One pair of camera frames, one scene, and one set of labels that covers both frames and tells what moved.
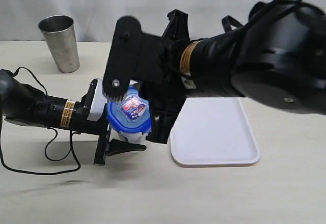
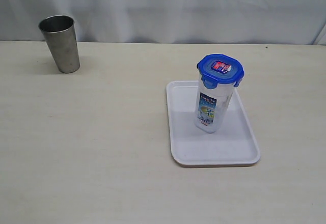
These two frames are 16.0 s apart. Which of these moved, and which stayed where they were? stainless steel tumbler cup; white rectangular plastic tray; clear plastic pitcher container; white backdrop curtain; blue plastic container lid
Moved: blue plastic container lid; clear plastic pitcher container
Stayed: stainless steel tumbler cup; white backdrop curtain; white rectangular plastic tray
